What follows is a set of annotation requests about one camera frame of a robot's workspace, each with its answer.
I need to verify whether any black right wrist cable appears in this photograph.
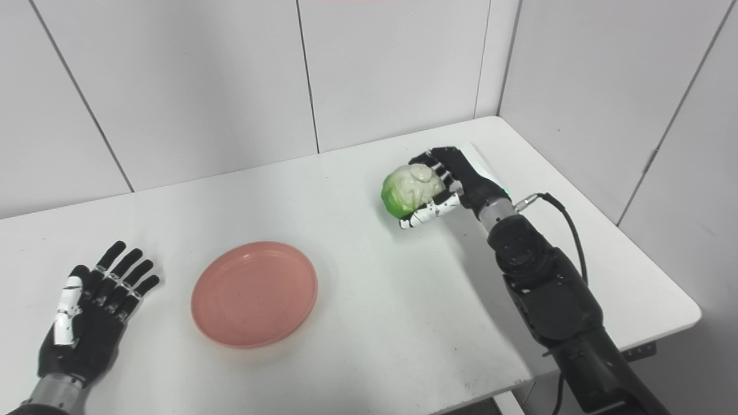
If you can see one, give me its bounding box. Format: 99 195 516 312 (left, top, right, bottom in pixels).
514 193 589 415

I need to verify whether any green white cabbage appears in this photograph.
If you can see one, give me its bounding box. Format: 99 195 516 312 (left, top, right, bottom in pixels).
381 164 447 220

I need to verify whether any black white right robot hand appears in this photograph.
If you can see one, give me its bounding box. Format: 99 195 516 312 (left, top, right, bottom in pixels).
399 146 513 231

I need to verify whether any black table frame bracket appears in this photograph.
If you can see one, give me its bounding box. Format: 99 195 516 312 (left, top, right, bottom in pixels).
621 341 658 363

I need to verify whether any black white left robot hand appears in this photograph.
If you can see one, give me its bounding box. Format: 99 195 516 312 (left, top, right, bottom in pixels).
37 240 161 388

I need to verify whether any pink round plate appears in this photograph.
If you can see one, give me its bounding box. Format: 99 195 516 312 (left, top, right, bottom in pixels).
190 241 319 350

